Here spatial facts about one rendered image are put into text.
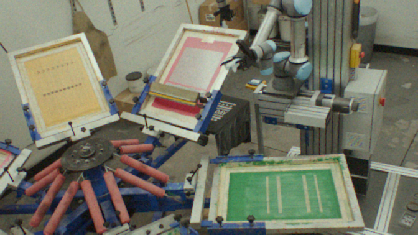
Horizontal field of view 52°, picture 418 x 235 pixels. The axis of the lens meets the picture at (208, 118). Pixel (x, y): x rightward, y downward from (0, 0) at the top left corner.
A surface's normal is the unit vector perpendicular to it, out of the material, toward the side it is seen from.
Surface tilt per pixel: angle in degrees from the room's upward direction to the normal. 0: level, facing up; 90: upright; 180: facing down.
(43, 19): 90
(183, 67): 32
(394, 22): 90
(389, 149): 0
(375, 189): 0
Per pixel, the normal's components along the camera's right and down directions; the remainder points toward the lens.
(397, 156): -0.13, -0.84
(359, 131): -0.47, 0.53
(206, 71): -0.41, -0.44
